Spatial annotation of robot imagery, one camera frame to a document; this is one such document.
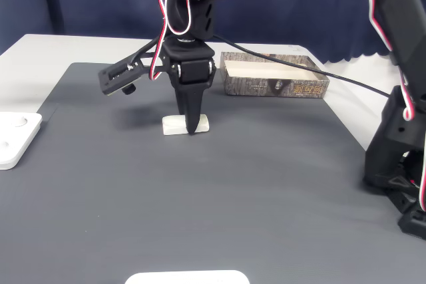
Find white block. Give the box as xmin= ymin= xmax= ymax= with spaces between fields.
xmin=162 ymin=114 xmax=210 ymax=137

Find patterned cardboard box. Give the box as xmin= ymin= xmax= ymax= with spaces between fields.
xmin=220 ymin=51 xmax=331 ymax=100

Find grey table mat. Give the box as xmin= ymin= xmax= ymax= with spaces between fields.
xmin=0 ymin=62 xmax=400 ymax=284

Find white tray with round dimples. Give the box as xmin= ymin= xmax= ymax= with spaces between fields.
xmin=0 ymin=112 xmax=44 ymax=171

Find white rounded base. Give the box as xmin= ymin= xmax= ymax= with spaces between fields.
xmin=124 ymin=269 xmax=251 ymax=284

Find red white servo wire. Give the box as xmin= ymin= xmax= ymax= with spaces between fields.
xmin=149 ymin=0 xmax=194 ymax=82
xmin=347 ymin=0 xmax=426 ymax=212

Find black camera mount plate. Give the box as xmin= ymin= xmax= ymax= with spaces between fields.
xmin=97 ymin=53 xmax=167 ymax=97

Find black camera cable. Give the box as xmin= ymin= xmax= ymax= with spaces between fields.
xmin=131 ymin=33 xmax=392 ymax=97

